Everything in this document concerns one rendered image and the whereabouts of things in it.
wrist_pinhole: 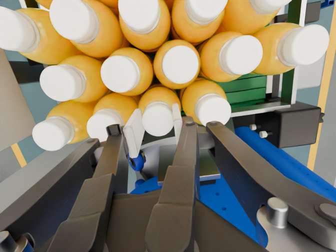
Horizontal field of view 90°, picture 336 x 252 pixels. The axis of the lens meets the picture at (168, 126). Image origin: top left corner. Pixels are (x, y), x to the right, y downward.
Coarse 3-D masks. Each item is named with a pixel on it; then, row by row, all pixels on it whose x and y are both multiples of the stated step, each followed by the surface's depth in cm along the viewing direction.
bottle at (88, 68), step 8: (72, 56) 22; (80, 56) 22; (88, 56) 23; (64, 64) 20; (72, 64) 20; (80, 64) 21; (88, 64) 22; (96, 64) 23; (80, 72) 20; (88, 72) 21; (96, 72) 22; (88, 80) 21; (96, 80) 22; (88, 88) 21; (96, 88) 23; (104, 88) 24; (80, 96) 22; (88, 96) 22; (96, 96) 24
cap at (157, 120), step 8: (152, 104) 21; (160, 104) 20; (144, 112) 20; (152, 112) 20; (160, 112) 20; (168, 112) 20; (144, 120) 20; (152, 120) 20; (160, 120) 20; (168, 120) 20; (144, 128) 20; (152, 128) 20; (160, 128) 20; (168, 128) 20
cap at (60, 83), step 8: (48, 72) 18; (56, 72) 18; (64, 72) 18; (72, 72) 19; (40, 80) 18; (48, 80) 18; (56, 80) 18; (64, 80) 18; (72, 80) 18; (80, 80) 20; (48, 88) 19; (56, 88) 19; (64, 88) 19; (72, 88) 19; (80, 88) 20; (56, 96) 19; (64, 96) 19; (72, 96) 19
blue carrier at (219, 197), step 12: (156, 180) 34; (216, 180) 32; (132, 192) 32; (144, 192) 32; (204, 192) 29; (216, 192) 29; (228, 192) 28; (216, 204) 26; (228, 204) 26; (228, 216) 24; (240, 216) 24; (240, 228) 22; (252, 228) 22
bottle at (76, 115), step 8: (64, 104) 24; (72, 104) 24; (80, 104) 25; (88, 104) 27; (56, 112) 23; (64, 112) 23; (72, 112) 23; (80, 112) 24; (88, 112) 25; (64, 120) 22; (72, 120) 23; (80, 120) 24; (72, 128) 22; (80, 128) 24; (72, 136) 23; (80, 136) 24; (88, 136) 26
